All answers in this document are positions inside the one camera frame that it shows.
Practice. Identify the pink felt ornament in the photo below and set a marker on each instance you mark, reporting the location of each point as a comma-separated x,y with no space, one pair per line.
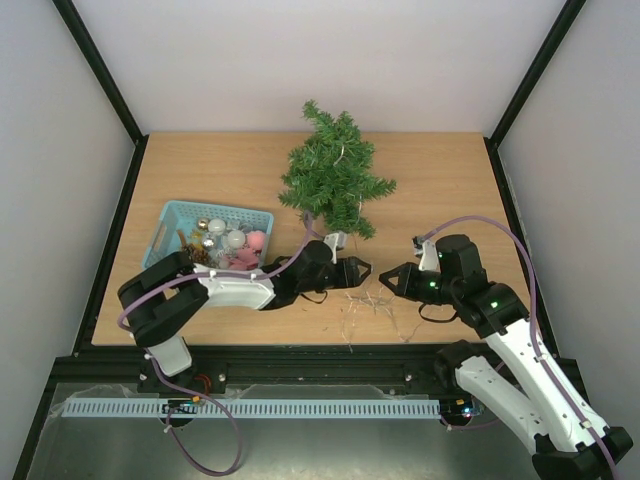
243,260

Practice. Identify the light blue plastic basket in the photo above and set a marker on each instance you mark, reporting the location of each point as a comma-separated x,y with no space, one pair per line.
184,215

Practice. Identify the white frosted ball ornament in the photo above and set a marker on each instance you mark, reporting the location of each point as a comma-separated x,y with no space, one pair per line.
216,226

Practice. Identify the small green christmas tree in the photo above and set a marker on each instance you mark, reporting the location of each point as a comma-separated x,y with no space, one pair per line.
330,175

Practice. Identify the pink pompom ornament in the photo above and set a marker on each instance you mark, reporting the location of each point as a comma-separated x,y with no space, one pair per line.
256,240

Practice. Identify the light blue cable duct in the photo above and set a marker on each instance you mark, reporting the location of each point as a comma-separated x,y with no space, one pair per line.
252,409

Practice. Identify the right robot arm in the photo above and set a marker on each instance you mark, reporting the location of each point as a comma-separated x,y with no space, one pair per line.
566,438

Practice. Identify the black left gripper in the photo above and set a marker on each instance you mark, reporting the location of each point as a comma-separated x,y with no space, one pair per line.
349,272

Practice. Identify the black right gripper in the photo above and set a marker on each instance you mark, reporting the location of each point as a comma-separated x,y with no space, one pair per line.
405,281

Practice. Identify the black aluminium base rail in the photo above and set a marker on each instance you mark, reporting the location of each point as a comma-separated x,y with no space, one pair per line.
407,369

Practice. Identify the pine cone ornament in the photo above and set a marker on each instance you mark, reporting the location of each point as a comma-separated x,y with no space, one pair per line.
200,256

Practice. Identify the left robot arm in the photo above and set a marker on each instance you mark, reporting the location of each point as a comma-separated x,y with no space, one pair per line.
157,303

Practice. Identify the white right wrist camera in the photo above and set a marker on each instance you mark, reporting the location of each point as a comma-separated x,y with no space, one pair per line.
425,250

